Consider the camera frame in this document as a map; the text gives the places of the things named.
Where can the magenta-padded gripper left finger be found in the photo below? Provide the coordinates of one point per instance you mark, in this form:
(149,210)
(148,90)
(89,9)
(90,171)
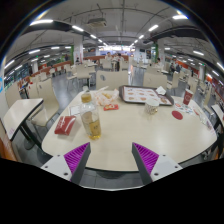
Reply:
(75,160)

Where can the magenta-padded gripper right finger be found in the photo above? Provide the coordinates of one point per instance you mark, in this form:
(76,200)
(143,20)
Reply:
(148,160)

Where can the clear bottle with yellow drink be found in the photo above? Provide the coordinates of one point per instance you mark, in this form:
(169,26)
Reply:
(90,120)

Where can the red pouch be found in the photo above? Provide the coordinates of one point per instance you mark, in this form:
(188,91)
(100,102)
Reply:
(65,125)

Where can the white paper slip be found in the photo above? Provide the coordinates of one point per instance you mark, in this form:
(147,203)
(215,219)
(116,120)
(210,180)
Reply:
(74,109)

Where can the flat round red coaster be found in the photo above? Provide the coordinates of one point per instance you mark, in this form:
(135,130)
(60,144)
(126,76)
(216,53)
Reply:
(177,115)

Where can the white patterned mug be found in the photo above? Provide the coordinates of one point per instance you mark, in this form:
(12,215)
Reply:
(151,106)

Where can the small red sauce packet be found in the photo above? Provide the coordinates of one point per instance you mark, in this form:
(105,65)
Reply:
(111,107)

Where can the dark food tray, paper liner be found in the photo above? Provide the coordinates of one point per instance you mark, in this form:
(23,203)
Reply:
(141,95)

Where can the clear plastic packet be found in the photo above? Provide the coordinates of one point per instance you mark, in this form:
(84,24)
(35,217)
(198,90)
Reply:
(205,120)

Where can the white neighbouring table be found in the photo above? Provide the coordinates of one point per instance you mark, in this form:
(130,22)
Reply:
(23,113)
(218,113)

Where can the clear plastic bag with food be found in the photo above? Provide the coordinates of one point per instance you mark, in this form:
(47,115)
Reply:
(106,96)

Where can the white paper napkin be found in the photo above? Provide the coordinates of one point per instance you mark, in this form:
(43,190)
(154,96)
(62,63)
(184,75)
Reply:
(161,90)

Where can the red paper cup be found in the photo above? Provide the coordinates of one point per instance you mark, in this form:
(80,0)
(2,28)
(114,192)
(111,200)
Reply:
(187,96)

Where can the beige canteen chairs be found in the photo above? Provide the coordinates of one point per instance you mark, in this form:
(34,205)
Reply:
(111,79)

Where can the person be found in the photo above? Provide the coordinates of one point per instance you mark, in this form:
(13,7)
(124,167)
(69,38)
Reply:
(173,66)
(119,57)
(108,56)

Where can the ceiling air conditioner unit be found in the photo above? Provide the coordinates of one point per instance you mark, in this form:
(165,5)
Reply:
(96,22)

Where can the ceiling strip lights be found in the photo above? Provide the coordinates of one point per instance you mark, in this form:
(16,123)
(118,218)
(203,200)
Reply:
(41,22)

